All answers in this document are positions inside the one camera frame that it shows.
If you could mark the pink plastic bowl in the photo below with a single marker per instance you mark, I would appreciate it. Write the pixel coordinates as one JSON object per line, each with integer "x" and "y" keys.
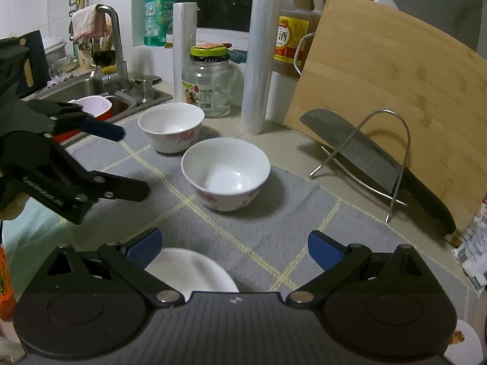
{"x": 93, "y": 106}

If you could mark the dark window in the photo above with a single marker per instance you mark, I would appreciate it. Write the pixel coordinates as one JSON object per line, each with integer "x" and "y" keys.
{"x": 220, "y": 0}

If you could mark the white seasoning bag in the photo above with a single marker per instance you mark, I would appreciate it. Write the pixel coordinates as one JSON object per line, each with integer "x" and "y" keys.
{"x": 473, "y": 243}

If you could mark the green dish soap bottle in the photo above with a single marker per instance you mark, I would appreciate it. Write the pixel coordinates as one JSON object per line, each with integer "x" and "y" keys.
{"x": 158, "y": 15}

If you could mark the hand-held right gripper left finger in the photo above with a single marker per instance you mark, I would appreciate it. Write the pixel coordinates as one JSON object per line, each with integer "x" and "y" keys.
{"x": 144, "y": 249}

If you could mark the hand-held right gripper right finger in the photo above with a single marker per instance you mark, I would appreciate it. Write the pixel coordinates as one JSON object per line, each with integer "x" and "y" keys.
{"x": 323, "y": 251}

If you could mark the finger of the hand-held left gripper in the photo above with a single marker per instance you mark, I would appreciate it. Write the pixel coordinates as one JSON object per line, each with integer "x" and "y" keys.
{"x": 125, "y": 190}
{"x": 106, "y": 131}

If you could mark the metal kitchen faucet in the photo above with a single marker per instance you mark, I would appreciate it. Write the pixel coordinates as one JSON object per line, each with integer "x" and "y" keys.
{"x": 118, "y": 45}

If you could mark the orange snack packet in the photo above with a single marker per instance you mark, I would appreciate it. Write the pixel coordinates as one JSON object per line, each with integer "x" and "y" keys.
{"x": 5, "y": 285}

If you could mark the red plastic basin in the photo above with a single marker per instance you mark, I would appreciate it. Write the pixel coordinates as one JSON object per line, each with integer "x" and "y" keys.
{"x": 118, "y": 108}

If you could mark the short white paper roll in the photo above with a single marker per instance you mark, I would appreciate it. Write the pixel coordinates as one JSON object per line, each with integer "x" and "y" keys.
{"x": 184, "y": 53}

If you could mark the pink dish cloth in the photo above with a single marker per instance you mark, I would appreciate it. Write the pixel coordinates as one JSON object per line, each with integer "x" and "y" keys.
{"x": 85, "y": 22}

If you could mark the bamboo cutting board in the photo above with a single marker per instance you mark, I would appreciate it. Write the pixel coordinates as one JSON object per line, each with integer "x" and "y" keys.
{"x": 380, "y": 64}

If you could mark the white bowl pink floral print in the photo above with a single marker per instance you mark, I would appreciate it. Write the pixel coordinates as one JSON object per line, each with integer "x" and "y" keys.
{"x": 190, "y": 270}
{"x": 226, "y": 167}
{"x": 171, "y": 121}

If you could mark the grey and teal printed mat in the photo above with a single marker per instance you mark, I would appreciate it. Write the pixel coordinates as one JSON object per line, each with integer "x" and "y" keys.
{"x": 304, "y": 216}

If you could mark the large white plate fruit print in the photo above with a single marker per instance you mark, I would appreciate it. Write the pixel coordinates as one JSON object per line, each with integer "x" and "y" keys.
{"x": 466, "y": 346}

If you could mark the stainless steel sink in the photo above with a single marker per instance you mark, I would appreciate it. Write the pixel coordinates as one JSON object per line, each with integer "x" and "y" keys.
{"x": 76, "y": 87}

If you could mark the glass jar green lid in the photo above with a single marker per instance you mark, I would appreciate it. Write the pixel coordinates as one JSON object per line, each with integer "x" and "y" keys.
{"x": 207, "y": 87}

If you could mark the tall plastic wrap roll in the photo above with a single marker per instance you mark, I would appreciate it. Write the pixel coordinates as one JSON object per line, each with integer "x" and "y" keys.
{"x": 260, "y": 64}

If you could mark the cooking oil bottle yellow label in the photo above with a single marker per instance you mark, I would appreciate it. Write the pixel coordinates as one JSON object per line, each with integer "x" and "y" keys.
{"x": 291, "y": 34}

